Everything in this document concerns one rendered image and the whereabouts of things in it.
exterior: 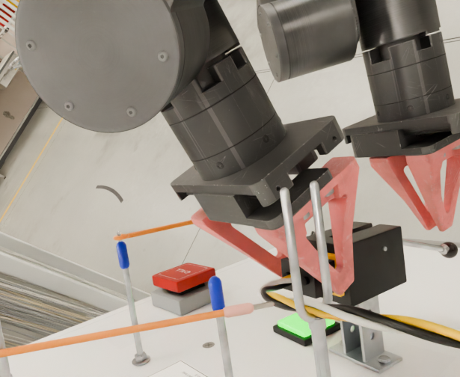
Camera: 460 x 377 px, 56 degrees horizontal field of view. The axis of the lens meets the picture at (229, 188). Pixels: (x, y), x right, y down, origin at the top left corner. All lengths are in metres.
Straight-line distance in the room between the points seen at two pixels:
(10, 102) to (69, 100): 8.30
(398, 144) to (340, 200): 0.11
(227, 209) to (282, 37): 0.14
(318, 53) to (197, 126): 0.13
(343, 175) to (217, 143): 0.07
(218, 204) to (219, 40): 0.09
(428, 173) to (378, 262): 0.08
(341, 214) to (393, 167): 0.12
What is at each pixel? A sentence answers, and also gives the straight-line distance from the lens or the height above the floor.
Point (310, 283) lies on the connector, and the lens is 0.27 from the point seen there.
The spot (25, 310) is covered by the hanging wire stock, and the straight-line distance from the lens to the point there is 0.90.
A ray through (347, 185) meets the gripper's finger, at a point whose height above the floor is 1.21.
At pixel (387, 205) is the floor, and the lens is 1.76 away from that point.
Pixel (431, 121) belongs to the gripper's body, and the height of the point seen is 1.14.
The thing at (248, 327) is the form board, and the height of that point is 1.10.
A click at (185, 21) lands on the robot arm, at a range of 0.16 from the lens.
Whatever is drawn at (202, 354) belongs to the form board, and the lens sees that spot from 0.37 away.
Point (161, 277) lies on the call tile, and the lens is 0.47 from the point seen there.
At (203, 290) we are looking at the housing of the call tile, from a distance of 0.46.
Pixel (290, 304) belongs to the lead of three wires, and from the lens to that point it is 0.20.
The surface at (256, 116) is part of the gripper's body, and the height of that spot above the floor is 1.26.
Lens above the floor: 1.38
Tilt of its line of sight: 35 degrees down
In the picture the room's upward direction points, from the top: 56 degrees counter-clockwise
